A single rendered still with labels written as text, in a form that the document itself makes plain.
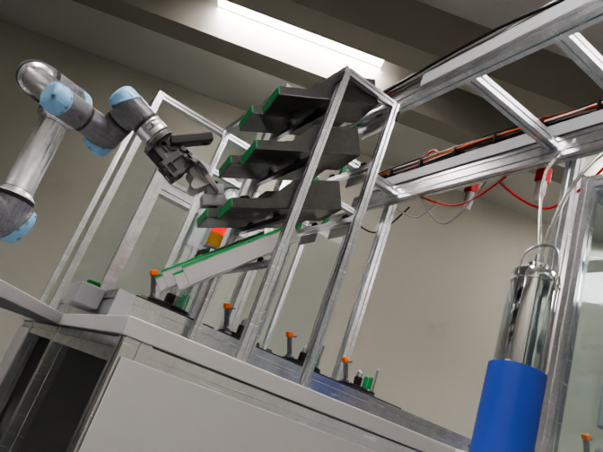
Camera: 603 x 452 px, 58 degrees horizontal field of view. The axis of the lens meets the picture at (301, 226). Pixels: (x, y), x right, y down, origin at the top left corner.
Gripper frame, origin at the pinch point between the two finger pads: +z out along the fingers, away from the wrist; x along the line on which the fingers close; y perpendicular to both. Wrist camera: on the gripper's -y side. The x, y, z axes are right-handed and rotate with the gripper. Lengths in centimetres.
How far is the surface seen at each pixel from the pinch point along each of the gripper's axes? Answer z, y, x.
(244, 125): -8.8, -19.9, -0.5
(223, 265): 15.9, 18.3, 23.1
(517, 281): 75, -43, 19
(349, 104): 6.6, -36.6, 20.8
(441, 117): 49, -210, -147
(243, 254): 16.9, 13.1, 23.0
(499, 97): 38, -102, 0
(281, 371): 52, 16, -16
